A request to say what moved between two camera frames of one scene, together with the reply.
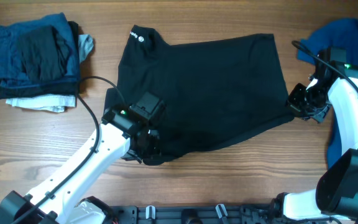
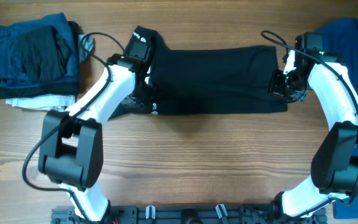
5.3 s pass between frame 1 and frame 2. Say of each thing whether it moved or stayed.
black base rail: stayed
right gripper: moved
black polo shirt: moved
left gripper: moved
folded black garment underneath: stayed
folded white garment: stayed
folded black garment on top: stayed
